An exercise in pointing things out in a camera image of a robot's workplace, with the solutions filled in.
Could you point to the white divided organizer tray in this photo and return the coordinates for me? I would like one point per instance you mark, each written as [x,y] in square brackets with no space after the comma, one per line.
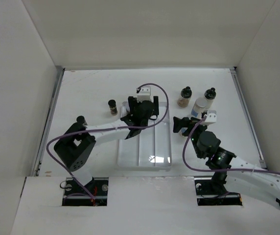
[150,150]

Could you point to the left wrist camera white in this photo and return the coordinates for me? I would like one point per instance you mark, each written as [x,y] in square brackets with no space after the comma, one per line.
[144,94]

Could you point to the white cap blue label jar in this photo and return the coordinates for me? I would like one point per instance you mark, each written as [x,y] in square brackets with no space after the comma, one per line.
[199,106]

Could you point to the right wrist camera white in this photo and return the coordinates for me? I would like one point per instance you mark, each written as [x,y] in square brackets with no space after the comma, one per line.
[211,116]

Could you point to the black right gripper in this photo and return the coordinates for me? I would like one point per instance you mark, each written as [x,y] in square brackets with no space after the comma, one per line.
[184,122]

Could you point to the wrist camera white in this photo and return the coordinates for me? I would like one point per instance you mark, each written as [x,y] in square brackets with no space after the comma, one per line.
[211,116]
[144,94]

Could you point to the black stopper jar brown contents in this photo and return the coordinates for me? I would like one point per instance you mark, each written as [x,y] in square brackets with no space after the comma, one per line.
[184,97]

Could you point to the black stopper jar white contents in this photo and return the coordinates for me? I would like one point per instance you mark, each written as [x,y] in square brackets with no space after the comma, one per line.
[210,95]

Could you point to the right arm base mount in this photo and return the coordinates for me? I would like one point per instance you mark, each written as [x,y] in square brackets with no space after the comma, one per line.
[211,191]

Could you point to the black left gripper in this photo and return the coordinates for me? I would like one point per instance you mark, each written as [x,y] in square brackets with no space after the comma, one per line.
[133,104]

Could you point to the black cap spice bottle left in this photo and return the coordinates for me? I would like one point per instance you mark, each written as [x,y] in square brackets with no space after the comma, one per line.
[81,120]

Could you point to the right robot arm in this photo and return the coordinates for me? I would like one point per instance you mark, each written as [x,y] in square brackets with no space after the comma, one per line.
[230,171]

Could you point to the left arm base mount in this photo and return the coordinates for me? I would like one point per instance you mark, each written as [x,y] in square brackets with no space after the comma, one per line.
[75,196]

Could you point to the black cap red label bottle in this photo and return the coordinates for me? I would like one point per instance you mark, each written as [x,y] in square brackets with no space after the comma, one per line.
[113,107]

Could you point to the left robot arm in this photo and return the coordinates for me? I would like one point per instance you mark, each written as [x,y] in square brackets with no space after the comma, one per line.
[74,150]

